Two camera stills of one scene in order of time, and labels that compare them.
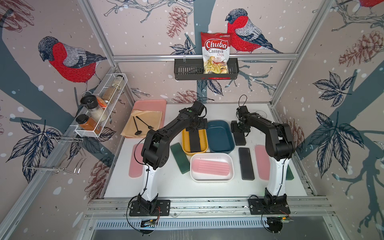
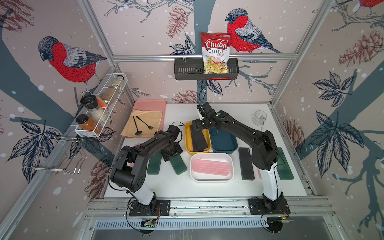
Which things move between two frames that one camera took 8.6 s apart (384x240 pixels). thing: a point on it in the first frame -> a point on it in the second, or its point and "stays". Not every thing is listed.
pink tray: [150, 105] stays
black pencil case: [239, 135] -> [199, 140]
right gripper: [245, 130] -> [195, 122]
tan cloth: [152, 118] stays
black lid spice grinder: [95, 112] stays
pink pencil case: [211, 167] stays
